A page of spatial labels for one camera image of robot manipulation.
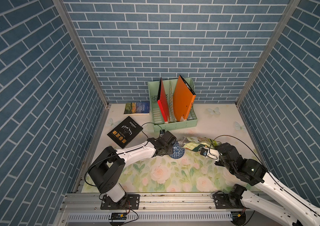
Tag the landscape cover book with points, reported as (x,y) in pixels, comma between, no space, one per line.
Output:
(137,108)

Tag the red folder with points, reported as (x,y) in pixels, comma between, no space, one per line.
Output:
(162,102)

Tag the black book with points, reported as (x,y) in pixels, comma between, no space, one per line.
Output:
(125,132)

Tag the small black controller box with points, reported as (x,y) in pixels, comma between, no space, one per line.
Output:
(118,217)

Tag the floral table mat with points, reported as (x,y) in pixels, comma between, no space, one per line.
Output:
(193,172)

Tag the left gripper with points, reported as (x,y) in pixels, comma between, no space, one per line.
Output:
(170,149)

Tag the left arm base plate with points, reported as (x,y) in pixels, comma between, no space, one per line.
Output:
(129,201)

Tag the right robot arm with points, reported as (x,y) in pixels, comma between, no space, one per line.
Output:
(289,209)

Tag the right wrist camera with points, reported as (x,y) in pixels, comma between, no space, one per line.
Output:
(210,153)

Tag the aluminium front rail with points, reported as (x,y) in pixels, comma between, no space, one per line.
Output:
(168,209)

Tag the blue patterned bowl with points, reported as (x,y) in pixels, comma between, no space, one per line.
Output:
(177,151)

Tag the orange folder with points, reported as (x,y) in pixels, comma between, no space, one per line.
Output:
(183,99)

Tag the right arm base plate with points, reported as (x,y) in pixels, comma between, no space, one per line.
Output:
(224,201)

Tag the green file organizer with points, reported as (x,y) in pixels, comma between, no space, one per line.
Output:
(157,117)

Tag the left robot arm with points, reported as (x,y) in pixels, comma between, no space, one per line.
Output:
(106,170)

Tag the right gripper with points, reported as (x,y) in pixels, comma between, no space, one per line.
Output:
(218,163)

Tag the green oats bag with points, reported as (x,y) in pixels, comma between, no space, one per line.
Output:
(196,143)

